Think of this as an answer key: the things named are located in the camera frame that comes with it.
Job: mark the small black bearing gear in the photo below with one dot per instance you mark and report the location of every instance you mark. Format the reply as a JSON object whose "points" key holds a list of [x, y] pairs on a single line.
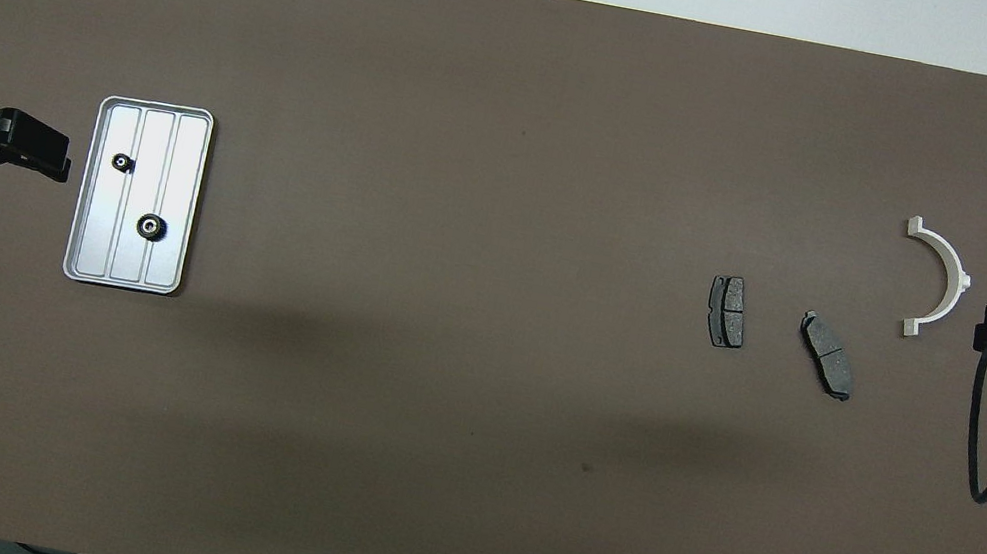
{"points": [[124, 163]]}

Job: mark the large black bearing gear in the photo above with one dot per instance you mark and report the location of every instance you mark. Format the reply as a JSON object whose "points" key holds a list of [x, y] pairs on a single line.
{"points": [[150, 228]]}

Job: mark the silver metal tray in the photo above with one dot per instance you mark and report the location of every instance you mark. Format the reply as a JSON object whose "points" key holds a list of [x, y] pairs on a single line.
{"points": [[184, 162]]}

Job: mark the long dark brake pad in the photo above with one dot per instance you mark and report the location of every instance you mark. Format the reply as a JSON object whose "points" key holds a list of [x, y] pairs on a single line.
{"points": [[827, 356]]}

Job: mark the short dark brake pad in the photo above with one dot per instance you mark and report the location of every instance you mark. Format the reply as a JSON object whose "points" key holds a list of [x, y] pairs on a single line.
{"points": [[728, 313]]}

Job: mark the brown table mat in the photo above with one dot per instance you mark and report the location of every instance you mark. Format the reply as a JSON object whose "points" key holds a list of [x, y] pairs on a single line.
{"points": [[484, 215]]}

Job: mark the white semicircular bracket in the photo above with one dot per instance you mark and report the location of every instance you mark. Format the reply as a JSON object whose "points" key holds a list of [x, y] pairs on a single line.
{"points": [[949, 271]]}

